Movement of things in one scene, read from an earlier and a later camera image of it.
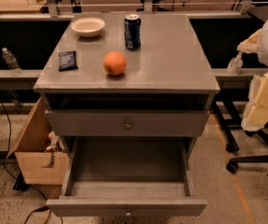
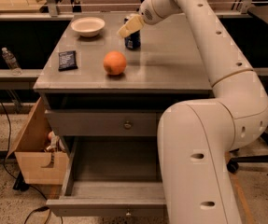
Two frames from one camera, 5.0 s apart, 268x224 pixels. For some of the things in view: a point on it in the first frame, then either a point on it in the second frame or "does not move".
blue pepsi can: x=132 y=27 does not move
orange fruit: x=114 y=63 does not move
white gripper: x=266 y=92 -> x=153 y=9
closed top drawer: x=127 y=123 does not move
